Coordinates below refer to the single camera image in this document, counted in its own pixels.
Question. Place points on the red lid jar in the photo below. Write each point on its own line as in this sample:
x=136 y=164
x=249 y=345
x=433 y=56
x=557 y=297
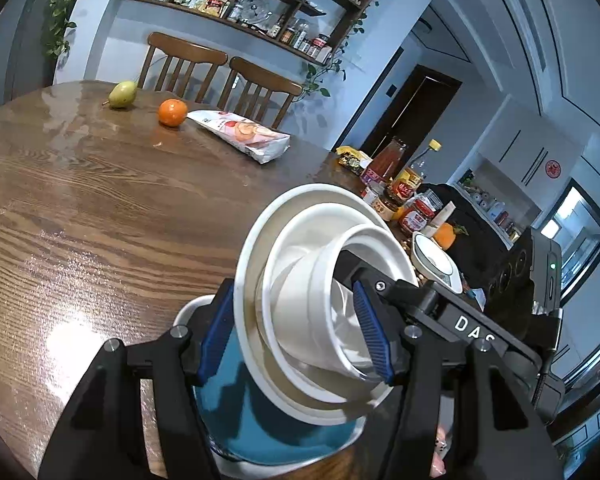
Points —
x=420 y=215

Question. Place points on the woven trivet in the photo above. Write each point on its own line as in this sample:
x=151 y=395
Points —
x=407 y=250

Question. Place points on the large square patterned plate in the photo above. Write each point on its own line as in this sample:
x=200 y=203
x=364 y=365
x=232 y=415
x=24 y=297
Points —
x=182 y=312

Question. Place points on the blue bowl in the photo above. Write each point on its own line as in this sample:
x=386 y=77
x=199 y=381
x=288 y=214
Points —
x=260 y=425

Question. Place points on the wooden chair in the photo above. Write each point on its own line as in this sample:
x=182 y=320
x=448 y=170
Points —
x=265 y=80
x=185 y=50

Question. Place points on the orange fruit with leaf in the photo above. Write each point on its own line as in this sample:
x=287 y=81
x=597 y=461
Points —
x=445 y=237

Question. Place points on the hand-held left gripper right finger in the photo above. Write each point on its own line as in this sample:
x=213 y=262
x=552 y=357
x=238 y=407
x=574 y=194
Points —
x=375 y=335

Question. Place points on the grey refrigerator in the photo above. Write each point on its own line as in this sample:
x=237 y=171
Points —
x=20 y=40

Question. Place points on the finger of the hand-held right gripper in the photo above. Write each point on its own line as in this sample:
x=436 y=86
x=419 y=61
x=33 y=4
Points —
x=360 y=267

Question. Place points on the brown jar black lid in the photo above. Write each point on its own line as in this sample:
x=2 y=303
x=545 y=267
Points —
x=386 y=207

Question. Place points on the black round object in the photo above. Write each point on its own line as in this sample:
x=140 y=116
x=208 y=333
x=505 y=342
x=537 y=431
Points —
x=475 y=240

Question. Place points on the medium white bowl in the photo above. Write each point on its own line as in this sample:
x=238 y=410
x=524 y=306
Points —
x=290 y=260

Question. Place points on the green vine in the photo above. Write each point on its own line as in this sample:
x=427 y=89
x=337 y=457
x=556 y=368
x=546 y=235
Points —
x=325 y=72

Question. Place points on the white wall cabinet niche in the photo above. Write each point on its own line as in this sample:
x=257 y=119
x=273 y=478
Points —
x=495 y=205

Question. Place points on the clear glass jar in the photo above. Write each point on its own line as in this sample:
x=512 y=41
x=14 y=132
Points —
x=371 y=194

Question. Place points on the wooden wall shelf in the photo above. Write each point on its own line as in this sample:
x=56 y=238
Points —
x=260 y=30

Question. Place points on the white snack bag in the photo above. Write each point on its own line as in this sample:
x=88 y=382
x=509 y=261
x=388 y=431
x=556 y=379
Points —
x=245 y=135

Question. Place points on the small white ribbed cup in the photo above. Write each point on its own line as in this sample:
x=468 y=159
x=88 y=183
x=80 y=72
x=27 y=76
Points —
x=325 y=310

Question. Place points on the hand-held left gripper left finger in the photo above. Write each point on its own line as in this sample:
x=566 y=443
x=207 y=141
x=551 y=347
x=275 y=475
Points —
x=215 y=340

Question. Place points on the red sauce bottle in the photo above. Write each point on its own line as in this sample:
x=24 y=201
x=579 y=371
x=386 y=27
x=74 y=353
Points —
x=385 y=162

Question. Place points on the large white bowl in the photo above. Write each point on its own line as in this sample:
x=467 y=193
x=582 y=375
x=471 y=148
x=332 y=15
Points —
x=250 y=280

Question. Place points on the dark brown door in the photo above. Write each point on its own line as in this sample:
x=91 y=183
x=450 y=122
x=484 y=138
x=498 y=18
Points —
x=410 y=110

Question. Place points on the trailing green plant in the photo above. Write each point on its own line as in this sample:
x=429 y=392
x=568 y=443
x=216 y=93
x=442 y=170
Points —
x=62 y=10

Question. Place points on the yellow cap vinegar bottle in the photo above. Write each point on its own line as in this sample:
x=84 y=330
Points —
x=412 y=175

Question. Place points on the green pear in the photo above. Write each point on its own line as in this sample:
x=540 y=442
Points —
x=121 y=95

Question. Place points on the yellow snack packet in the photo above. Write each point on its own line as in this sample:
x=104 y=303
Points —
x=352 y=160

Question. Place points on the white tube packet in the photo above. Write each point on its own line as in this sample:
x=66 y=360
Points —
x=443 y=216

